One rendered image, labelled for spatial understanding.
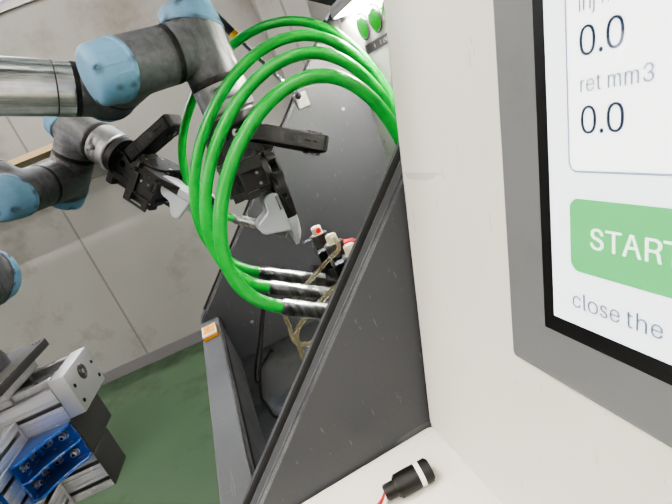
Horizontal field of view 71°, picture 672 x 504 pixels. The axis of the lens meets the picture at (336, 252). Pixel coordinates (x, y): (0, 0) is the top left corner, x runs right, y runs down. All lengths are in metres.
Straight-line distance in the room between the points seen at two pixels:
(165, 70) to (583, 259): 0.54
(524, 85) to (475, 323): 0.16
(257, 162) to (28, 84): 0.30
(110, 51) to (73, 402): 0.71
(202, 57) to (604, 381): 0.58
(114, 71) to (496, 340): 0.51
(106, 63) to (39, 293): 3.32
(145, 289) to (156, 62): 3.11
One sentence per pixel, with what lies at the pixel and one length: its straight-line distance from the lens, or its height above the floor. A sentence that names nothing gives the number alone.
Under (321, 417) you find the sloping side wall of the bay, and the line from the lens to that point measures 0.43.
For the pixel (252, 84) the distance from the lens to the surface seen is 0.55.
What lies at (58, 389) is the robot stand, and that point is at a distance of 1.10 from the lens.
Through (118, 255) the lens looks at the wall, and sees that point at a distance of 3.65.
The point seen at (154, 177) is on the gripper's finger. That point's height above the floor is 1.27.
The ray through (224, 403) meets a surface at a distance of 0.73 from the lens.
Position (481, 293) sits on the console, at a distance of 0.32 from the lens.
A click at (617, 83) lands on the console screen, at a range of 0.22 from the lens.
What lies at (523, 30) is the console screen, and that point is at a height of 1.28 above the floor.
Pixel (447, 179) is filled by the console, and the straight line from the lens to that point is 0.33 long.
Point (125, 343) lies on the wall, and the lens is 3.87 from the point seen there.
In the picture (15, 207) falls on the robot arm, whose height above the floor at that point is 1.31.
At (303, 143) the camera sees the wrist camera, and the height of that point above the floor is 1.24.
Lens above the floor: 1.29
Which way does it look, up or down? 17 degrees down
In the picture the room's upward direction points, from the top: 23 degrees counter-clockwise
